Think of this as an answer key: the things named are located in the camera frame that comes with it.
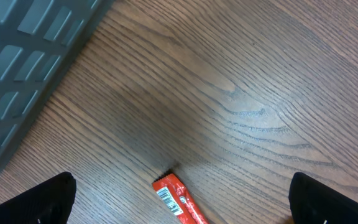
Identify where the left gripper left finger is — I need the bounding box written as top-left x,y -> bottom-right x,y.
0,172 -> 76,224

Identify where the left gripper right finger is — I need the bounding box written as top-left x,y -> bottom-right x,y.
288,172 -> 358,224

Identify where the red snack stick packet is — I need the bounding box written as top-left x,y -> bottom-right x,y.
152,173 -> 209,224

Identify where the grey plastic mesh basket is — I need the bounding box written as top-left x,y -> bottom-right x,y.
0,0 -> 116,184

